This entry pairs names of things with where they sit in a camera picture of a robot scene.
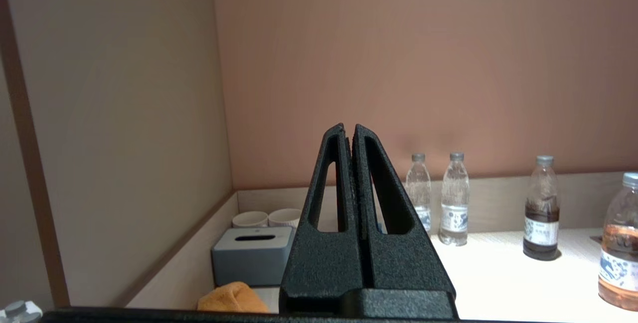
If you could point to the light wood upstand board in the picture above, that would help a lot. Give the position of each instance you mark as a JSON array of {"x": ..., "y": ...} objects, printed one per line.
[
  {"x": 189, "y": 258},
  {"x": 498, "y": 203}
]

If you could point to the grey tissue box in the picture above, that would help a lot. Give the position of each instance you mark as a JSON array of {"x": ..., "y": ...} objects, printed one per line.
[{"x": 249, "y": 263}]

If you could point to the amber tea bottle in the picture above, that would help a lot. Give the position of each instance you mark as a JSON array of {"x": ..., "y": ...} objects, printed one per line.
[{"x": 620, "y": 253}]

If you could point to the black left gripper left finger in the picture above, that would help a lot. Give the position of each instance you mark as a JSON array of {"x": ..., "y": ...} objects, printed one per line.
[{"x": 319, "y": 268}]

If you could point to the dark tea bottle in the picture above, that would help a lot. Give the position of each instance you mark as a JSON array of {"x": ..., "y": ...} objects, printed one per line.
[{"x": 541, "y": 223}]

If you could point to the orange microfibre cloth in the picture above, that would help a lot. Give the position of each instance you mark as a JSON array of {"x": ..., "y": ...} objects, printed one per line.
[{"x": 232, "y": 298}]

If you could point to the grey white plastic fitting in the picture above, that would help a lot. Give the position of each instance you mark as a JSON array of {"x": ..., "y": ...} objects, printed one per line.
[{"x": 20, "y": 311}]

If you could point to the clear water bottle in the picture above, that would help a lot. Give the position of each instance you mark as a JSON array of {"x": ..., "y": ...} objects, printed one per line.
[
  {"x": 419, "y": 188},
  {"x": 454, "y": 203}
]

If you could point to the white ceramic mug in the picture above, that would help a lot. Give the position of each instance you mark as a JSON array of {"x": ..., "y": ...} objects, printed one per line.
[
  {"x": 285, "y": 217},
  {"x": 249, "y": 219}
]

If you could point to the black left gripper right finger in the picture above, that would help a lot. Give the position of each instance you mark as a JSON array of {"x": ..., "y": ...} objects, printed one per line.
[{"x": 403, "y": 263}]

